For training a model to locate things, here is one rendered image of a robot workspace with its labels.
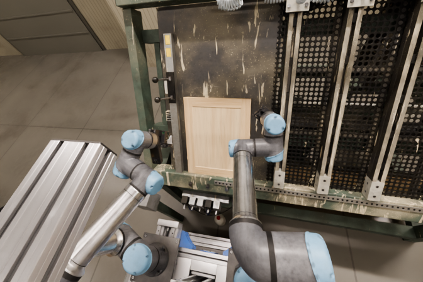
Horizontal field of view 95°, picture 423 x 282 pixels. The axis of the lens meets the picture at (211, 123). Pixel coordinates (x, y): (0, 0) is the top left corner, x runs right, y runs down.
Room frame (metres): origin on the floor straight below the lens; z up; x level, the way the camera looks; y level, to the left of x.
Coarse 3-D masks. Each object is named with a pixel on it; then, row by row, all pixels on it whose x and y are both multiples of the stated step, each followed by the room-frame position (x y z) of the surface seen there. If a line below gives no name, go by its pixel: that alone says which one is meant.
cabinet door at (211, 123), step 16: (192, 112) 0.85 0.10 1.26; (208, 112) 0.80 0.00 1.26; (224, 112) 0.76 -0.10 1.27; (240, 112) 0.72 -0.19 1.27; (192, 128) 0.79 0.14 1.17; (208, 128) 0.74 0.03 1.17; (224, 128) 0.70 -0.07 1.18; (240, 128) 0.66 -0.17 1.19; (192, 144) 0.72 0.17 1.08; (208, 144) 0.68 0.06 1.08; (224, 144) 0.64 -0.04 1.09; (192, 160) 0.66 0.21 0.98; (208, 160) 0.61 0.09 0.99; (224, 160) 0.57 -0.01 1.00; (224, 176) 0.50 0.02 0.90
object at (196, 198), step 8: (184, 192) 0.53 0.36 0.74; (192, 192) 0.51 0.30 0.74; (200, 192) 0.49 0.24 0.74; (208, 192) 0.46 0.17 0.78; (184, 200) 0.46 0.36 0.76; (192, 200) 0.45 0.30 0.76; (200, 200) 0.43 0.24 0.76; (208, 200) 0.41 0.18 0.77; (216, 200) 0.40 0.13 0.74; (224, 200) 0.38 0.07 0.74; (232, 200) 0.37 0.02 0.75; (184, 208) 0.42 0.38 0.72; (192, 208) 0.40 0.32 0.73; (200, 208) 0.38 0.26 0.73; (208, 208) 0.36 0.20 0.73; (216, 208) 0.34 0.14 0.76
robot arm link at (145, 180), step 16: (144, 176) 0.31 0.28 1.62; (160, 176) 0.31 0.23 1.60; (128, 192) 0.27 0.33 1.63; (144, 192) 0.27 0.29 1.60; (112, 208) 0.23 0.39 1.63; (128, 208) 0.22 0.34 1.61; (96, 224) 0.20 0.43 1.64; (112, 224) 0.19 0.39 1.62; (80, 240) 0.16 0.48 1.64; (96, 240) 0.15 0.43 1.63; (80, 256) 0.12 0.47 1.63; (64, 272) 0.09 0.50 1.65; (80, 272) 0.09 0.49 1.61
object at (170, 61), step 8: (168, 64) 1.06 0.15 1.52; (176, 80) 1.01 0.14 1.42; (176, 88) 0.97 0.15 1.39; (176, 96) 0.94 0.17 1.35; (176, 104) 0.90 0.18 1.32; (176, 112) 0.88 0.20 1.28; (176, 120) 0.85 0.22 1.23; (176, 128) 0.81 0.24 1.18; (176, 136) 0.79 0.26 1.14; (176, 144) 0.75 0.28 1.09; (176, 152) 0.72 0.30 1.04; (176, 160) 0.69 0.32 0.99; (176, 168) 0.65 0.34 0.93
